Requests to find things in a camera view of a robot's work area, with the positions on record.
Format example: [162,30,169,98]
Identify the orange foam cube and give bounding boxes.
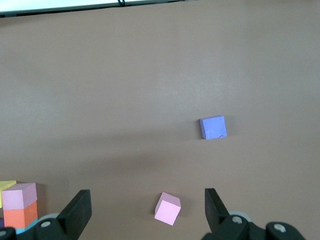
[3,201,39,230]

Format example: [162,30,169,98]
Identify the blue foam cube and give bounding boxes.
[15,219,39,235]

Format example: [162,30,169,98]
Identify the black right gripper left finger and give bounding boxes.
[0,189,93,240]

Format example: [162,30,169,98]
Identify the yellow foam cube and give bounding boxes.
[0,180,17,209]

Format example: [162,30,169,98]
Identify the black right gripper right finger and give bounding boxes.
[201,187,307,240]

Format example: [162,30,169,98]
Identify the pink foam cube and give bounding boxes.
[1,182,38,211]
[153,191,182,227]

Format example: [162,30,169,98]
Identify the white table edge rail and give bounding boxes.
[0,0,201,18]

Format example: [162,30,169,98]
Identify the brown table mat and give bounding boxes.
[0,0,320,240]

